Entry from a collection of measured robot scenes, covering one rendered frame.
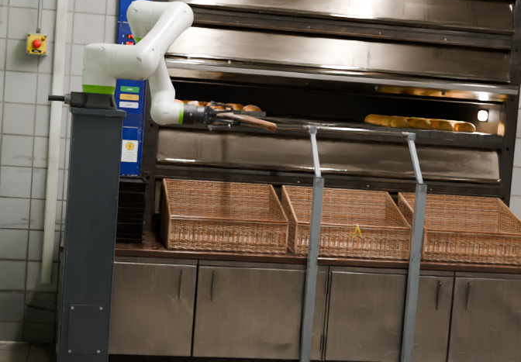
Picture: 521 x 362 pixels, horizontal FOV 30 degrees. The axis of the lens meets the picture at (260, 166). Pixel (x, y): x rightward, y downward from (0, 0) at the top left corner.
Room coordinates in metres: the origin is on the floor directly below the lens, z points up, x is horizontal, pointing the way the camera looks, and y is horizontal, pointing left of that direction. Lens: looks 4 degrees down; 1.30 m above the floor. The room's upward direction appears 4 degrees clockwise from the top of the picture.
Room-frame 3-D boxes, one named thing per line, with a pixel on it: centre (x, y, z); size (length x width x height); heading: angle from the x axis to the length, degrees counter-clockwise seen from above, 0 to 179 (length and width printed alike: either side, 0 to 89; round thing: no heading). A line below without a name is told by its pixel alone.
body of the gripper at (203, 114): (4.28, 0.26, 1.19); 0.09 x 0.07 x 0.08; 99
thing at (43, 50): (4.67, 1.11, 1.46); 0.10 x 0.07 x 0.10; 99
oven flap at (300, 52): (4.96, -0.37, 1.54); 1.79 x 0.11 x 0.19; 99
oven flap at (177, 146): (4.96, -0.37, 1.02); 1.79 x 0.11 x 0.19; 99
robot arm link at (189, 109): (4.27, 0.33, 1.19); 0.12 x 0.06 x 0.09; 9
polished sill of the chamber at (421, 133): (4.98, -0.36, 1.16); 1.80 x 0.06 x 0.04; 99
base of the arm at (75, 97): (3.73, 0.70, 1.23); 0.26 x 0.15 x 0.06; 103
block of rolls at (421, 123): (5.49, -0.87, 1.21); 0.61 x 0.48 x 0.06; 9
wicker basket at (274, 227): (4.60, 0.16, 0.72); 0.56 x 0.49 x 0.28; 100
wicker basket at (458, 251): (4.79, -1.02, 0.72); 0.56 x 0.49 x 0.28; 99
